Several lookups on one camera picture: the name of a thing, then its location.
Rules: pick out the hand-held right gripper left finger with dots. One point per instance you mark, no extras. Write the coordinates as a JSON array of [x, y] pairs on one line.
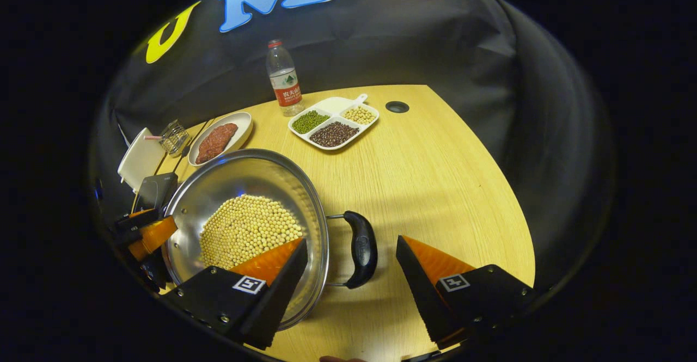
[[280, 296]]

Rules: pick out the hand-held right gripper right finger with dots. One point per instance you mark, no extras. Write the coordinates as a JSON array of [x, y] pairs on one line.
[[419, 291]]

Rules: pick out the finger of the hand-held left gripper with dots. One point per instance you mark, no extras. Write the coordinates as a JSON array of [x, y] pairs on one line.
[[133, 220], [155, 234]]

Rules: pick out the black induction cooktop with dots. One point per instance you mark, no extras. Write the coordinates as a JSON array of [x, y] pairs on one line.
[[155, 190]]

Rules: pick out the pile of yellow soybeans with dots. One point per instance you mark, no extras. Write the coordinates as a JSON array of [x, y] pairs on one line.
[[245, 228]]

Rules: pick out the stainless steel pot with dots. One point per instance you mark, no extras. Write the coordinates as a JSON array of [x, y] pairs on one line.
[[218, 179]]

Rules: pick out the white toaster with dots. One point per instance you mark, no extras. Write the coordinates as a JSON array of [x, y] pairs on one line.
[[140, 158]]

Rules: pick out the raw red meat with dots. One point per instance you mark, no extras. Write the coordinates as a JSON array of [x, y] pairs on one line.
[[216, 143]]

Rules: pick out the white oval plate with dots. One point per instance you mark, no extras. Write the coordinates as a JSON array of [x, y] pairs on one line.
[[242, 125]]

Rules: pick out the pile of dark red beans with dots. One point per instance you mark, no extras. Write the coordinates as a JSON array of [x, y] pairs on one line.
[[334, 134]]

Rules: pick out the pile of green mung beans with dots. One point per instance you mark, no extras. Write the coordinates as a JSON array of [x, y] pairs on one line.
[[309, 122]]

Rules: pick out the small pile of yellow beans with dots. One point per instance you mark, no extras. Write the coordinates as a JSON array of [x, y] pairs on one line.
[[359, 115]]

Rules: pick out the clear plastic water bottle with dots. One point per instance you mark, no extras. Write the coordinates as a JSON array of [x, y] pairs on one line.
[[284, 81]]

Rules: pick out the white divided tray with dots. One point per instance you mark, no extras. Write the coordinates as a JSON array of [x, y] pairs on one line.
[[332, 103]]

